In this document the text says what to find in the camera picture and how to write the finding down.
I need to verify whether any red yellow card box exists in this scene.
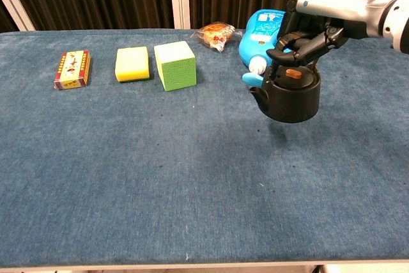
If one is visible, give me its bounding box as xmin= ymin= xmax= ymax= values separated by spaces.
xmin=53 ymin=49 xmax=91 ymax=91

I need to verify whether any yellow green sponge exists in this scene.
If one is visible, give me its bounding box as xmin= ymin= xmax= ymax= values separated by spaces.
xmin=114 ymin=46 xmax=151 ymax=83

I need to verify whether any wrapped bread snack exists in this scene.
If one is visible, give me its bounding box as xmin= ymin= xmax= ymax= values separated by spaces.
xmin=190 ymin=21 xmax=243 ymax=52

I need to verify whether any blue detergent bottle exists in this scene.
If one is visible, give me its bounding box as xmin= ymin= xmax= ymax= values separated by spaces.
xmin=238 ymin=10 xmax=293 ymax=86

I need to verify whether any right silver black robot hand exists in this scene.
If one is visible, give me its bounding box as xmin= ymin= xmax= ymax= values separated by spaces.
xmin=266 ymin=0 xmax=404 ymax=66

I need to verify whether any black teapot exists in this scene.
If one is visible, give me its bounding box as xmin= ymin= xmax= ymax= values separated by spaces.
xmin=249 ymin=58 xmax=321 ymax=124

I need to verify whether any green foam cube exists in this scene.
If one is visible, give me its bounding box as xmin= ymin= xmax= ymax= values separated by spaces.
xmin=153 ymin=40 xmax=197 ymax=92

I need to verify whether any blue table cloth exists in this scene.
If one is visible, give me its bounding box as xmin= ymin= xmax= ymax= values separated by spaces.
xmin=0 ymin=28 xmax=409 ymax=268

